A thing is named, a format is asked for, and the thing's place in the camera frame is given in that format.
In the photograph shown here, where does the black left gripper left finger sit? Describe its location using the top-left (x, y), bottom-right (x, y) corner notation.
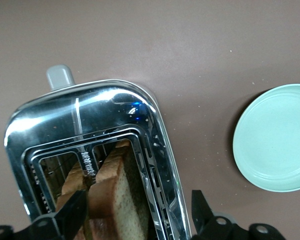
top-left (0, 189), bottom-right (89, 240)

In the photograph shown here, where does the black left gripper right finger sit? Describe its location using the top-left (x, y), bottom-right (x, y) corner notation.
top-left (191, 189), bottom-right (287, 240)

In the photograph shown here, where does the toasted bread slice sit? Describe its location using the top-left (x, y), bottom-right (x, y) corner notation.
top-left (88, 139), bottom-right (151, 240)
top-left (55, 159), bottom-right (91, 240)

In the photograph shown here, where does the mint green plate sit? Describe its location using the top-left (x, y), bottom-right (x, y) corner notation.
top-left (232, 83), bottom-right (300, 193)

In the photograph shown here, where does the beige chrome toaster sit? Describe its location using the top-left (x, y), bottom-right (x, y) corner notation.
top-left (3, 64), bottom-right (193, 240)

